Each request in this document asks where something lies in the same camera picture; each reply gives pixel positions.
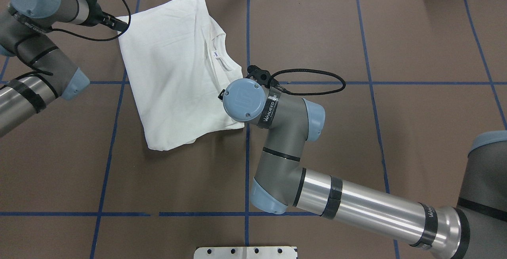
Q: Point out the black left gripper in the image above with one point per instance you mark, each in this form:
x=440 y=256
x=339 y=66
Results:
x=96 y=17

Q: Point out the white long-sleeve printed t-shirt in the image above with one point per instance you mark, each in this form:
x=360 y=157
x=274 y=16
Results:
x=177 y=64

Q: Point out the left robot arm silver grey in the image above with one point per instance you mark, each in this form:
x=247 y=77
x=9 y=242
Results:
x=25 y=25

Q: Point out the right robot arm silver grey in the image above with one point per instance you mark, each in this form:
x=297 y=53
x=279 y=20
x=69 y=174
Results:
x=420 y=164

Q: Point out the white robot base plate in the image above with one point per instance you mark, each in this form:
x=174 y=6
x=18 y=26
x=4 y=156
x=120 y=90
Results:
x=247 y=252

